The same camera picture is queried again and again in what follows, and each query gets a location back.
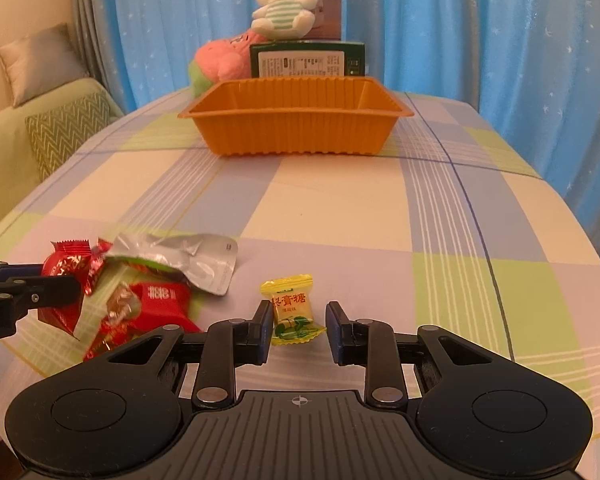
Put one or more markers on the red and gold candy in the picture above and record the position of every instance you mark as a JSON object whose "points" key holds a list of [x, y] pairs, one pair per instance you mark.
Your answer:
{"points": [[112, 320]]}

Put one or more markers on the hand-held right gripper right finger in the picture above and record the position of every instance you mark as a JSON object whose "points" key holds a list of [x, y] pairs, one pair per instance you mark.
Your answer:
{"points": [[335, 332]]}

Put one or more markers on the white striped plush rabbit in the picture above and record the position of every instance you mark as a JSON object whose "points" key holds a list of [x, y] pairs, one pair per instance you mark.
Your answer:
{"points": [[280, 10]]}

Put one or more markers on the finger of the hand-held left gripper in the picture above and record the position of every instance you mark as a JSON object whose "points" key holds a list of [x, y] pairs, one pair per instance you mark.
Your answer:
{"points": [[40, 292], [15, 272]]}

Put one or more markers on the silver foil snack packet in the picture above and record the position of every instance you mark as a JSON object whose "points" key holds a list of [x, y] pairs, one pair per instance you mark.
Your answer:
{"points": [[190, 260]]}

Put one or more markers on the grey satin cushion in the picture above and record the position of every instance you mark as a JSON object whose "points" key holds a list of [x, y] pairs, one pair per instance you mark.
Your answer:
{"points": [[40, 65]]}

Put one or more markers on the pink and green plush toy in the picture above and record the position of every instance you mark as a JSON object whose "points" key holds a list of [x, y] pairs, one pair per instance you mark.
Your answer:
{"points": [[220, 57]]}

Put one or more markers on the green chevron cushion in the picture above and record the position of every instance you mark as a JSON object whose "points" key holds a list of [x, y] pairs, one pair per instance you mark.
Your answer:
{"points": [[60, 130]]}

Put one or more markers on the orange plastic tray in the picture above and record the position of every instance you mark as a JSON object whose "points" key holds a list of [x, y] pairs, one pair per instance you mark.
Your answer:
{"points": [[290, 130]]}

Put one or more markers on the dark green cardboard box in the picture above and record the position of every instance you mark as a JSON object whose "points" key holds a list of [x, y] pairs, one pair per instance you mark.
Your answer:
{"points": [[300, 62]]}

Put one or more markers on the yellow candy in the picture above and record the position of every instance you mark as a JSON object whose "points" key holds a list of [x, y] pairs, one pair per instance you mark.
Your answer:
{"points": [[290, 305]]}

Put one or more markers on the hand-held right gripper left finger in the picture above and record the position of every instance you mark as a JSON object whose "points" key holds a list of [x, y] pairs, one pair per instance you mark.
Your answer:
{"points": [[265, 332]]}

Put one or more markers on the red twist-wrapped candy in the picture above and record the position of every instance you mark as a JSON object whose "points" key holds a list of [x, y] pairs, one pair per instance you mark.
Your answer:
{"points": [[67, 262]]}

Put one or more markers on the light green sofa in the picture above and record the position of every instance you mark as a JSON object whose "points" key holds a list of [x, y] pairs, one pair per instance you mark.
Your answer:
{"points": [[0, 160]]}

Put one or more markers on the brown picture box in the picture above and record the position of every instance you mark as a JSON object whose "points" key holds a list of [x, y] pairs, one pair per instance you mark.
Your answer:
{"points": [[330, 15]]}

